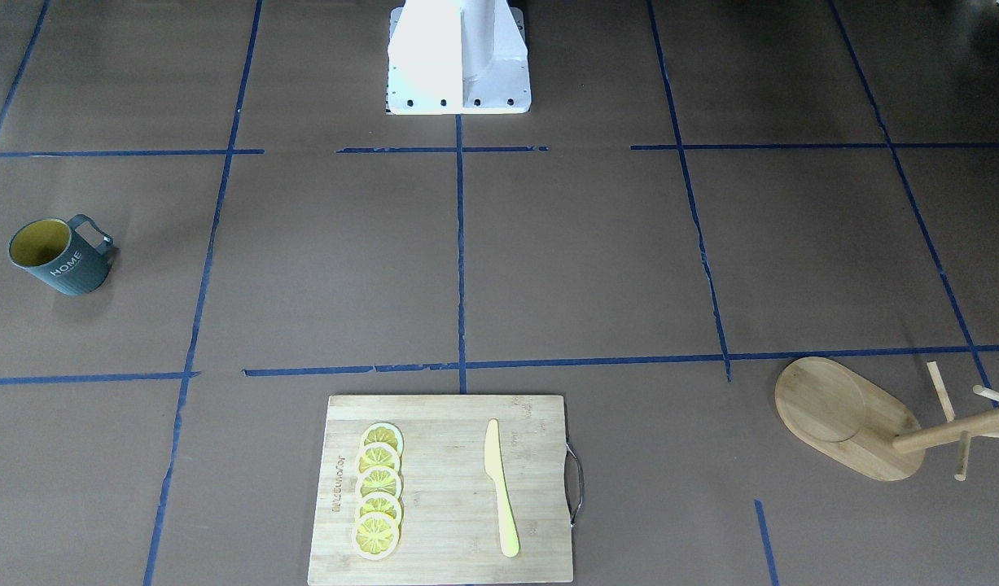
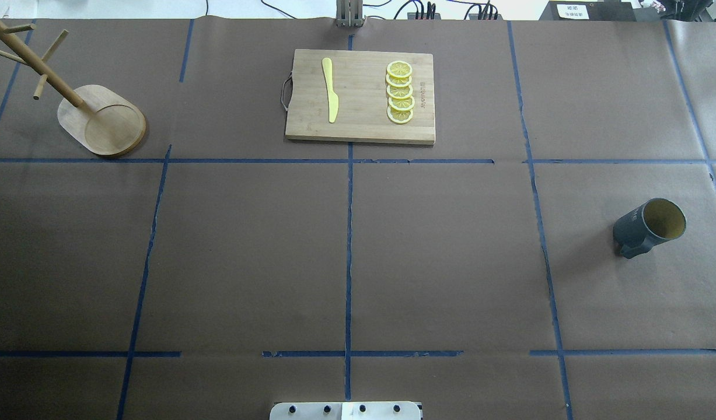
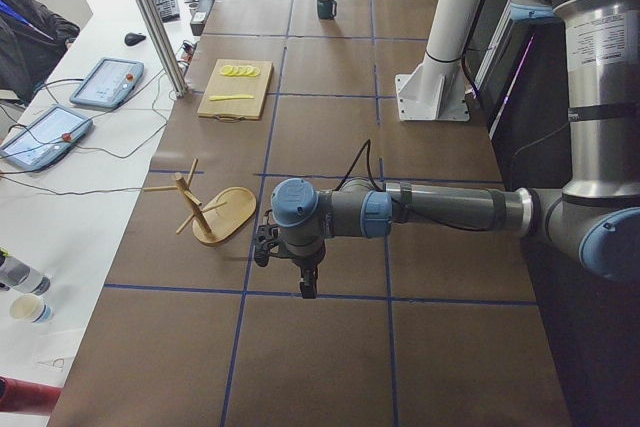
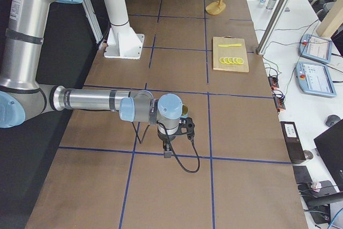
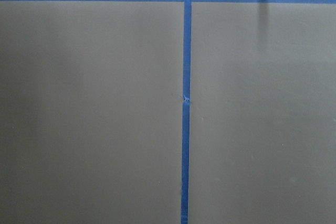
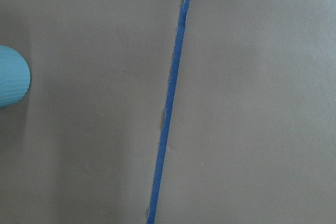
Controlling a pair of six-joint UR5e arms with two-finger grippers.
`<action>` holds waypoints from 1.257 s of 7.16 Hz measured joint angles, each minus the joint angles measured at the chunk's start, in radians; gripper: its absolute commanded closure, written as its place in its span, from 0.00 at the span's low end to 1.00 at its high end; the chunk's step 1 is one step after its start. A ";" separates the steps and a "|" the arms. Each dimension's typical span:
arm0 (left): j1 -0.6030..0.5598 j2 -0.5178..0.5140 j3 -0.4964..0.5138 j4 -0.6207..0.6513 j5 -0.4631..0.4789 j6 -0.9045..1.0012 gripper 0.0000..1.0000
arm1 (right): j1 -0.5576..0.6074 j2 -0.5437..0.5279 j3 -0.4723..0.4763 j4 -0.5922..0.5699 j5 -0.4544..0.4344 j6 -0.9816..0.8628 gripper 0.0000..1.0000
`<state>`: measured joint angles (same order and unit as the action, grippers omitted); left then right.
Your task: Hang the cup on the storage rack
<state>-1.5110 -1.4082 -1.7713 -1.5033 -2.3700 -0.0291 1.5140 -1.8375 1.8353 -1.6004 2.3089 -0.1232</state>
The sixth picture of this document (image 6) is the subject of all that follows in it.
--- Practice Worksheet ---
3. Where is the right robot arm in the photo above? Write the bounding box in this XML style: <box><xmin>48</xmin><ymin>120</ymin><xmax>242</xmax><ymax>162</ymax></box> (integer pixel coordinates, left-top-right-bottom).
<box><xmin>1</xmin><ymin>45</ymin><xmax>30</xmax><ymax>108</ymax></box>

